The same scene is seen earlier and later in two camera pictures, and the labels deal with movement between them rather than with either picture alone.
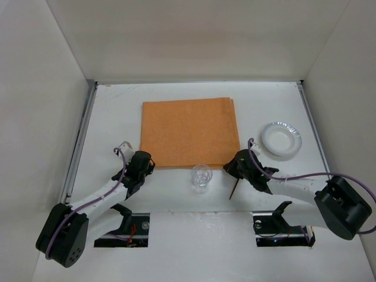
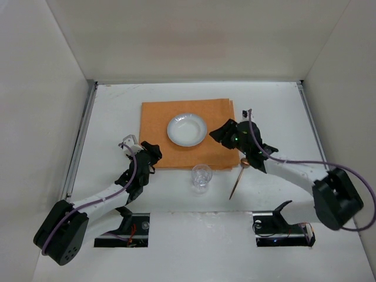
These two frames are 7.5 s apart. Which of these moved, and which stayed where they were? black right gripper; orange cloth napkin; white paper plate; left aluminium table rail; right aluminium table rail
Moved: white paper plate; black right gripper
Stayed: right aluminium table rail; orange cloth napkin; left aluminium table rail
